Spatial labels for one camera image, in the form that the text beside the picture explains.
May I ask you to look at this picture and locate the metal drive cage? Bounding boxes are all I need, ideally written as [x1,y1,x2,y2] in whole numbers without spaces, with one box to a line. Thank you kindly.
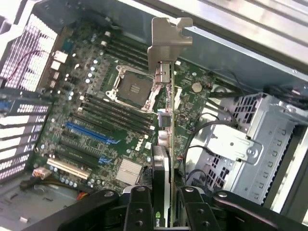
[190,92,308,212]

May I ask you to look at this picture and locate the metal socket cover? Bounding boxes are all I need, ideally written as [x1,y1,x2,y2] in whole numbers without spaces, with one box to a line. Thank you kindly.
[144,80,161,114]

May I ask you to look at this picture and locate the silver chipset heatsink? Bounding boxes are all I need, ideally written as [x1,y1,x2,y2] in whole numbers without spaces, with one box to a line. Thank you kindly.
[115,158,142,186]

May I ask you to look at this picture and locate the green motherboard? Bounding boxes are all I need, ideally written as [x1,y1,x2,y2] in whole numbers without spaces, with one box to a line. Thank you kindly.
[31,19,217,193]

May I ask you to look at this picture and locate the dark grey PC case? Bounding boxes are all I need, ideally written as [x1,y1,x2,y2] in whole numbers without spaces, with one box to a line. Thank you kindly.
[0,0,308,231]

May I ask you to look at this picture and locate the CPU socket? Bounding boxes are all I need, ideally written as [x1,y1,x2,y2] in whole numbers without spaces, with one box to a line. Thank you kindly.
[104,64,161,114]

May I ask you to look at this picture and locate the white expansion slot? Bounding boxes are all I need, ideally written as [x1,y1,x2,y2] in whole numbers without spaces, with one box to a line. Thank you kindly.
[47,158,90,180]

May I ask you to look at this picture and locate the beige connector yellow wires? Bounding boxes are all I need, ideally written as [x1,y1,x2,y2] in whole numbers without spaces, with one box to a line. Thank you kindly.
[20,167,97,200]

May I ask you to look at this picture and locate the blue expansion slot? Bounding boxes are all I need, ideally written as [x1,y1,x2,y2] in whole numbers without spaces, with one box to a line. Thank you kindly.
[65,122,108,144]

